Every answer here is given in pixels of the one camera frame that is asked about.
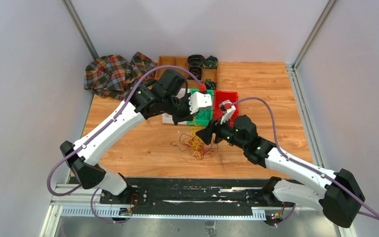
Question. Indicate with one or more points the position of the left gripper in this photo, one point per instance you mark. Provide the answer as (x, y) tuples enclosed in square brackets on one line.
[(187, 116)]

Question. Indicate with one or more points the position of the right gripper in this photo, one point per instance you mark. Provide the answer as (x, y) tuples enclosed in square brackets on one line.
[(206, 134)]

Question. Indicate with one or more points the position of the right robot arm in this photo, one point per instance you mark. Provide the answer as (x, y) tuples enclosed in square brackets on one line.
[(335, 193)]

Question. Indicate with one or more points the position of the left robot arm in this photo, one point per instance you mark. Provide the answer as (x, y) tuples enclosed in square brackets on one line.
[(146, 100)]

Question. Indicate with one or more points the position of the white plastic bin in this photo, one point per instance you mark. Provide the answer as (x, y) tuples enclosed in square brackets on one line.
[(167, 119)]

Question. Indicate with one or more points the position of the green plastic bin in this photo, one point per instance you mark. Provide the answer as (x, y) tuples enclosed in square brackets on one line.
[(204, 115)]

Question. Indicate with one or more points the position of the rolled green patterned tie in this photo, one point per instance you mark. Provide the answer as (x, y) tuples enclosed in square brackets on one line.
[(210, 85)]

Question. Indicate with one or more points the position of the rolled orange spotted tie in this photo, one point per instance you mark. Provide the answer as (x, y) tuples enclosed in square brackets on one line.
[(197, 71)]

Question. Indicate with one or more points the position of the rolled dark tie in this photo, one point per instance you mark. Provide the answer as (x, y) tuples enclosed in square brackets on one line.
[(195, 60)]

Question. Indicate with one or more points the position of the rolled teal yellow tie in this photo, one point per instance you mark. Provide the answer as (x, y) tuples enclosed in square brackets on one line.
[(210, 63)]

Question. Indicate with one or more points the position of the plaid cloth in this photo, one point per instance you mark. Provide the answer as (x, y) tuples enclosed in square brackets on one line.
[(114, 76)]

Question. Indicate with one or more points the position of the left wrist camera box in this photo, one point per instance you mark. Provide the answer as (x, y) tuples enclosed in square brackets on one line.
[(199, 101)]

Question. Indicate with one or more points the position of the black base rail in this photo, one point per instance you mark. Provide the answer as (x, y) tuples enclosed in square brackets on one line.
[(194, 197)]

